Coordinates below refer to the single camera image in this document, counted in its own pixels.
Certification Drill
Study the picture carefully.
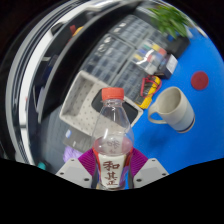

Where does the dark grey flat box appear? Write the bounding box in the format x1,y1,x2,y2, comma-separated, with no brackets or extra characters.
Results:
62,126,96,154

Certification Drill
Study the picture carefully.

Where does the green potted plant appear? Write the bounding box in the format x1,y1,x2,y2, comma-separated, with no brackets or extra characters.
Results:
148,4,193,39

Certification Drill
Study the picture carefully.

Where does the black zip case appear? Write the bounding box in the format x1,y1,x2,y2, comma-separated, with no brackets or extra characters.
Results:
91,88,139,124

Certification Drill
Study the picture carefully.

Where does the grey small-parts drawer cabinet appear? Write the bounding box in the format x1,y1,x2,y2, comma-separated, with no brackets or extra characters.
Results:
109,14,158,46
81,33,134,81
111,61,151,101

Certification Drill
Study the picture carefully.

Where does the yellow multimeter with leads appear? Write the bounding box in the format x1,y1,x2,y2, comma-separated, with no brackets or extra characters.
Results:
134,75,163,110

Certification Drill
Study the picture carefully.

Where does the white perforated tray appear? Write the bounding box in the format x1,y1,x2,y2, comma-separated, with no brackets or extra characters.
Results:
59,69,144,138

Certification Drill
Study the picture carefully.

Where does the black wall shelf unit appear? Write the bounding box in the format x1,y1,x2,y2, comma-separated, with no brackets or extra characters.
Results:
6,1,154,161

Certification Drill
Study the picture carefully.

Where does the plain black box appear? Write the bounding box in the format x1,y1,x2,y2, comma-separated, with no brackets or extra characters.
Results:
166,31,192,59

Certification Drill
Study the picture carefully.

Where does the flat round red coaster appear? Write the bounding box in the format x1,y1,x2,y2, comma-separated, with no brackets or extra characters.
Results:
190,70,210,91

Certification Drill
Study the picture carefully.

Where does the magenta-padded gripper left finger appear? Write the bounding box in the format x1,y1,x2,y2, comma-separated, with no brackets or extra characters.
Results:
55,148,100,190

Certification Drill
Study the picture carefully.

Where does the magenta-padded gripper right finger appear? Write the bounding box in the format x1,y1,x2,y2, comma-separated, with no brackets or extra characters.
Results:
127,147,170,190

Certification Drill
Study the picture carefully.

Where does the black box with white label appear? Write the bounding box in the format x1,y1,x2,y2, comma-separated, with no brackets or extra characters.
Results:
158,53,179,80

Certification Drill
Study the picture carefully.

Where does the clear red-capped drink bottle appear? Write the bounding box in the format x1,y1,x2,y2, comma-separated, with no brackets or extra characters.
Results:
91,87,135,191

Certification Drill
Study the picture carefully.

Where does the grey and white ceramic mug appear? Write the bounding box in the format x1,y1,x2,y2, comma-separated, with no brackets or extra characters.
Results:
147,86,196,134

